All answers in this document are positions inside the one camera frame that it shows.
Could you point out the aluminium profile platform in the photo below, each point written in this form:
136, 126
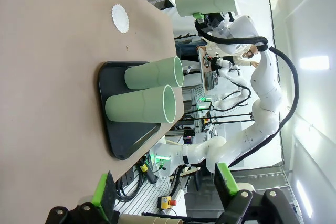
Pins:
152, 195

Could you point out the yellow emergency stop button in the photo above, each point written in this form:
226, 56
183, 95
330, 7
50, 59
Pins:
165, 202

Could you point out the person in white shirt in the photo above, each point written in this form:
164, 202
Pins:
244, 62

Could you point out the wooden background table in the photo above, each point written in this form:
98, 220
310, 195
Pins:
202, 64

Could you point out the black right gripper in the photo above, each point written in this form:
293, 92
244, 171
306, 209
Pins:
214, 23

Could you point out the brown cardboard tube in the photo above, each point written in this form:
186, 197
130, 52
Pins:
149, 219

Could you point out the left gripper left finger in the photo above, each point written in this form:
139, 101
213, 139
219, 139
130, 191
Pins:
107, 195

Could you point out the black plastic tray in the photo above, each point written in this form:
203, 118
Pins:
123, 142

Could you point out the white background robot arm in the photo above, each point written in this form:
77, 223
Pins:
228, 102

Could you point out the white scalloped coaster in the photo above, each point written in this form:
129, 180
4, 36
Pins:
120, 19

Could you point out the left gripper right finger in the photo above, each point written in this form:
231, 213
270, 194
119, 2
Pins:
223, 182

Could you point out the pale green cup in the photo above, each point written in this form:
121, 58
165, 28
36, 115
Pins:
131, 108
147, 75
204, 1

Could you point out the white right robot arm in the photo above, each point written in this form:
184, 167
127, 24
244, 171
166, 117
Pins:
265, 90

